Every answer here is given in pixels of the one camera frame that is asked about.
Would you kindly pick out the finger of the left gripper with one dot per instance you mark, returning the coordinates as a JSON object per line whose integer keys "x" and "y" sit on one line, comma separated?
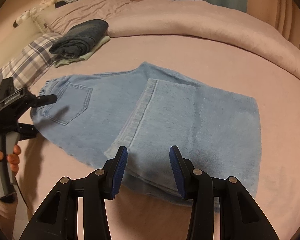
{"x": 44, "y": 100}

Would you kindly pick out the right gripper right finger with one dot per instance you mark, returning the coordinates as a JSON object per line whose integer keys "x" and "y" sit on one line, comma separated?
{"x": 240, "y": 215}

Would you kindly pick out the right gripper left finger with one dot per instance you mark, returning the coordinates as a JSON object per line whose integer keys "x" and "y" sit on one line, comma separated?
{"x": 56, "y": 217}

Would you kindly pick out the light blue denim pants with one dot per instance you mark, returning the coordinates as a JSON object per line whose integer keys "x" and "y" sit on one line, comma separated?
{"x": 148, "y": 110}

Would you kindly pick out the plaid pillow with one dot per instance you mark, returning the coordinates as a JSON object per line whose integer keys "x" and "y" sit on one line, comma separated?
{"x": 33, "y": 61}

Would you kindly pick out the folded dark blue jeans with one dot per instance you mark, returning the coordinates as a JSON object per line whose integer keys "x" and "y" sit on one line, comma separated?
{"x": 80, "y": 39}

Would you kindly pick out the white plush toy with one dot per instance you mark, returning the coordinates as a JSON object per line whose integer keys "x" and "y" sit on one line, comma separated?
{"x": 34, "y": 10}

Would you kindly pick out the pink bed sheet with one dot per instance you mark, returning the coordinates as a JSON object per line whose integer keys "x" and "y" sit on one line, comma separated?
{"x": 136, "y": 216}

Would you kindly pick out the pink duvet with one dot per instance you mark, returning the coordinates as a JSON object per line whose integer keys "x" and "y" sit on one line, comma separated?
{"x": 186, "y": 17}

